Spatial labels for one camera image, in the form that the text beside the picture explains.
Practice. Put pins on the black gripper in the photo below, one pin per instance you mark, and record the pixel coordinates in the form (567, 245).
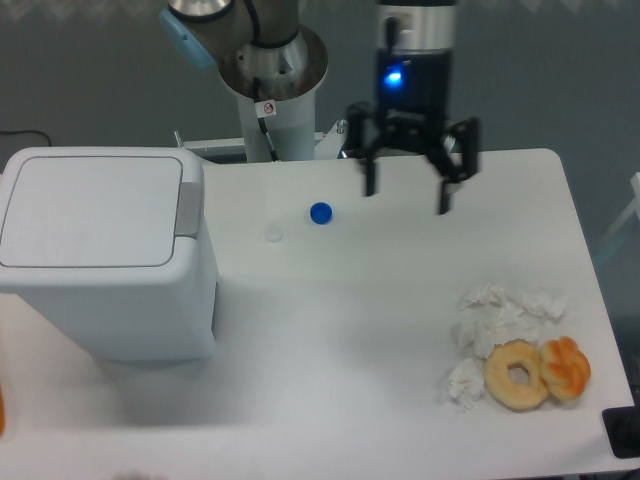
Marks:
(411, 97)

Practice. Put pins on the white trash can lid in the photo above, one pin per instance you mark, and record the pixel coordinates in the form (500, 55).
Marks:
(103, 211)

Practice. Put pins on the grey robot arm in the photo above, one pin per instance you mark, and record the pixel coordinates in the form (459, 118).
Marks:
(205, 32)

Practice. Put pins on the blue bottle cap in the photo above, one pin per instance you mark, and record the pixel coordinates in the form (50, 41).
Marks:
(321, 213)

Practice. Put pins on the white trash can body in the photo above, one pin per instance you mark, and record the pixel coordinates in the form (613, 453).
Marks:
(135, 313)

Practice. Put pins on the large crumpled white tissue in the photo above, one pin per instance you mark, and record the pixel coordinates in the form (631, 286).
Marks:
(492, 315)

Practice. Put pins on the white stand at right edge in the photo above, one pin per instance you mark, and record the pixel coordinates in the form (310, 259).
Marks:
(621, 229)

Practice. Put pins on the small crumpled white tissue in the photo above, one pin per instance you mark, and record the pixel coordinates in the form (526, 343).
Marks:
(466, 384)

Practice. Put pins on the orange glazed twisted bun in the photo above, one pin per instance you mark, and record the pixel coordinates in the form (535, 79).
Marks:
(564, 368)

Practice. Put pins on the black device at table edge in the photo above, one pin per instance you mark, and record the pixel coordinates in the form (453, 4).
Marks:
(622, 428)

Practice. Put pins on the orange object at left edge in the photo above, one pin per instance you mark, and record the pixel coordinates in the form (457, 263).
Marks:
(2, 414)

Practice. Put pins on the white table frame bracket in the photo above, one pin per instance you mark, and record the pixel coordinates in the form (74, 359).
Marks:
(220, 145)

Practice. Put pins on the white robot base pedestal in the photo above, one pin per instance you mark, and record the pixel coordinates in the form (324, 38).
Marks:
(275, 92)

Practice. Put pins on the plain ring donut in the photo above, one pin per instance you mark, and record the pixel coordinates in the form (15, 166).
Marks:
(512, 376)

